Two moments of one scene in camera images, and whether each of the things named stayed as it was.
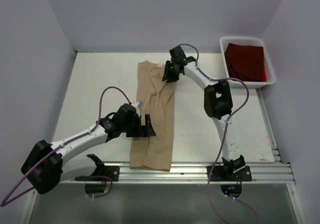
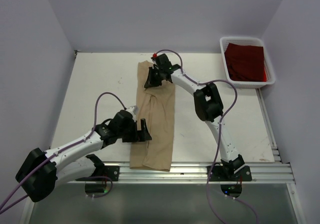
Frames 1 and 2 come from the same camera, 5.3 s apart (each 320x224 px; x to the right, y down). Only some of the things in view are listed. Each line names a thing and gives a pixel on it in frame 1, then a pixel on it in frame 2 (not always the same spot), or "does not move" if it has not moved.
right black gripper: (167, 75) -> (151, 82)
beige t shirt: (157, 97) does not move
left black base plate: (111, 172) does not move
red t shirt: (246, 62) does not move
